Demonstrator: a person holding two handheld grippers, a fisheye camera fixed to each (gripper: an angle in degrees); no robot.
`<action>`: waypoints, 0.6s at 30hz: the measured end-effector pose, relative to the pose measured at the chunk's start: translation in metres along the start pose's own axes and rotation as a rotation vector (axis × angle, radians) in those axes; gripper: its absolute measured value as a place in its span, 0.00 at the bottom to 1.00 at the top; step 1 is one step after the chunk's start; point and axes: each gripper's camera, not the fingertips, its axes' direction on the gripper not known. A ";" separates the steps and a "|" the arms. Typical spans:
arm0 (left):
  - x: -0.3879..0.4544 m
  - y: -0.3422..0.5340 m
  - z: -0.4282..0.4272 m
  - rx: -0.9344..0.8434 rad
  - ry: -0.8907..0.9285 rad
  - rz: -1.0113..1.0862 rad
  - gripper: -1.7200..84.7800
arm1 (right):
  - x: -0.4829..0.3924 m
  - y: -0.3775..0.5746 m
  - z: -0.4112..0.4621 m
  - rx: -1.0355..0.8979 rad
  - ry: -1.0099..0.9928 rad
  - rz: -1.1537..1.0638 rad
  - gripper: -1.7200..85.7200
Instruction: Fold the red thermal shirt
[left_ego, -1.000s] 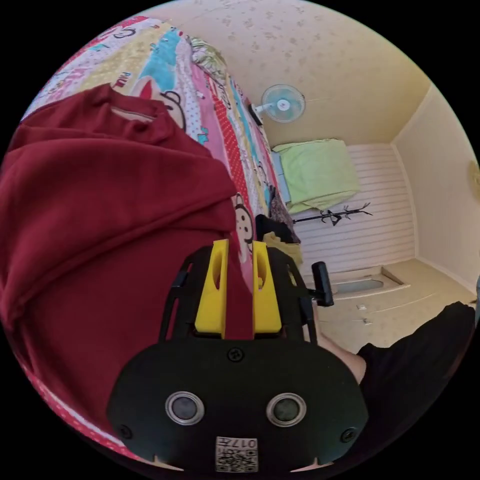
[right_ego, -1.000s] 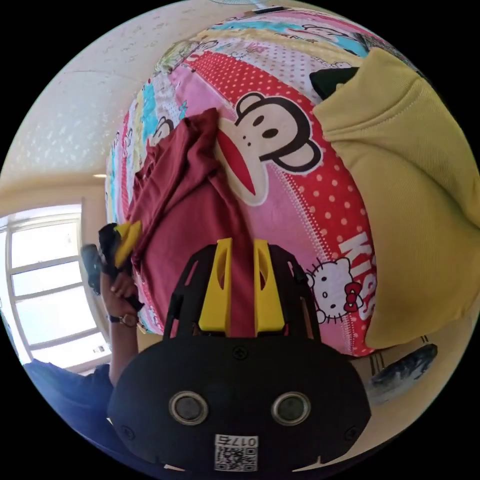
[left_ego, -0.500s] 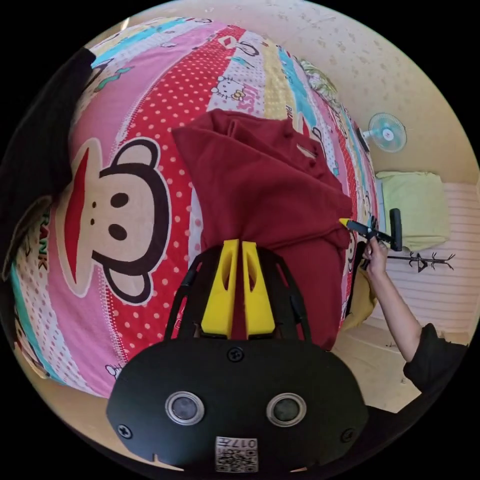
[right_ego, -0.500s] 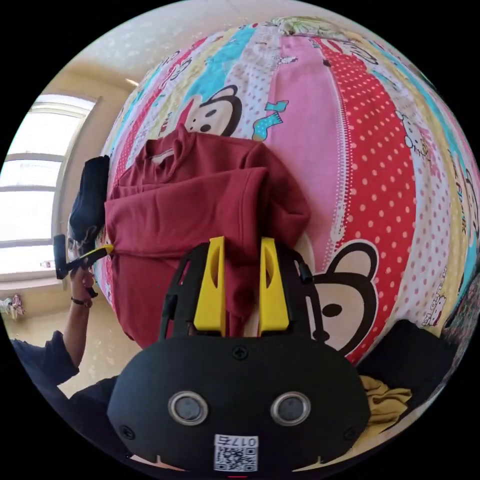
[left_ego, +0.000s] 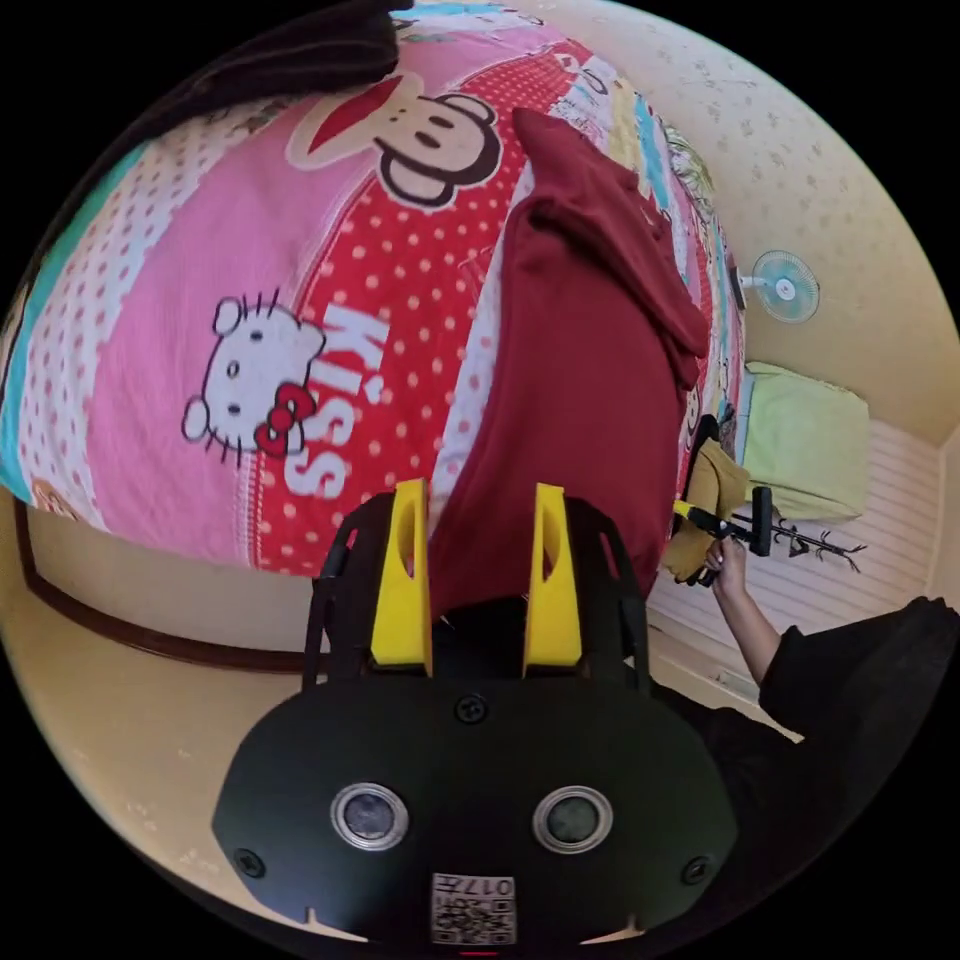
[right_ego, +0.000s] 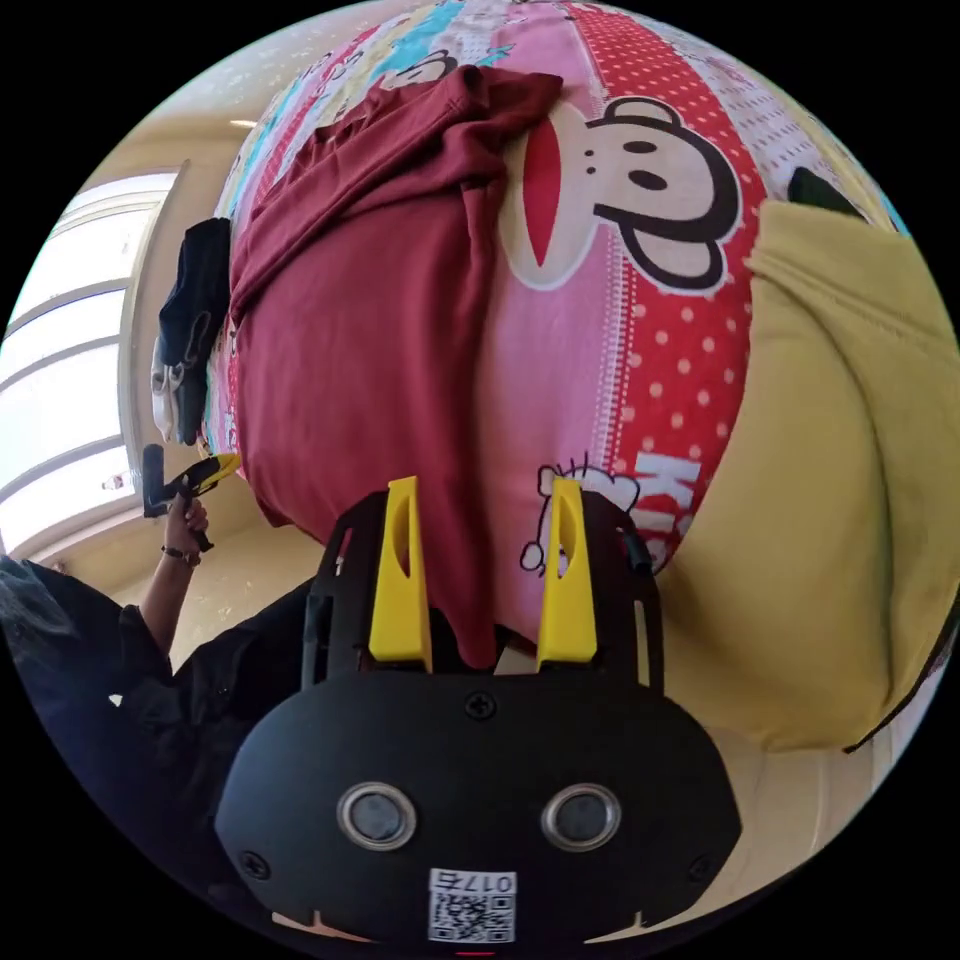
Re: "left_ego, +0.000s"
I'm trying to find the mustard yellow garment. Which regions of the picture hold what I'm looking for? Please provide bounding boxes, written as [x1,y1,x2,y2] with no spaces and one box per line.
[659,437,753,586]

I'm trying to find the light green pillow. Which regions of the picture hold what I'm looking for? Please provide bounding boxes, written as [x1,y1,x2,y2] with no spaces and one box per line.
[740,361,872,524]

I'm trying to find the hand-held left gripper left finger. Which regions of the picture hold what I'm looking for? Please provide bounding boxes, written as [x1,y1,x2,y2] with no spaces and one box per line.
[370,479,434,670]

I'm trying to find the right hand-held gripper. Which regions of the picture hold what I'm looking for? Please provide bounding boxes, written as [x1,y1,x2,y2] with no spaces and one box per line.
[672,500,757,588]

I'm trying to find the person's right forearm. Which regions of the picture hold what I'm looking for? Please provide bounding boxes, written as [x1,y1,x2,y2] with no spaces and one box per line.
[712,586,787,688]

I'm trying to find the person's right hand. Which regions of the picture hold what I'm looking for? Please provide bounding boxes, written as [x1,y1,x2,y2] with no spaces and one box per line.
[704,535,749,599]

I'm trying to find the person's body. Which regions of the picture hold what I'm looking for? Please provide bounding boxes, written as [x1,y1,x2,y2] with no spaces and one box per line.
[644,595,960,928]

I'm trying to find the red thermal shirt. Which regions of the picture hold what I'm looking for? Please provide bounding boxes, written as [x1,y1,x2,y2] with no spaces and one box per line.
[425,107,711,618]

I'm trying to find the white and blue fan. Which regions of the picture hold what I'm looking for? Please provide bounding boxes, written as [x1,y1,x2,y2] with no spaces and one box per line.
[737,249,821,325]

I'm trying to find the bed with cartoon printed quilt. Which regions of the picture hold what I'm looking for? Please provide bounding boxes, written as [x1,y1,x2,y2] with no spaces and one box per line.
[0,0,754,675]

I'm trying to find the black coat stand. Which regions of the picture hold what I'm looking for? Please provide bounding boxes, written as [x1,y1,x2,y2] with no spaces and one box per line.
[731,512,869,574]

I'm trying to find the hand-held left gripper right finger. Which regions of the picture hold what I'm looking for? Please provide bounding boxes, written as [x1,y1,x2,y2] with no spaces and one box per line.
[522,483,584,670]

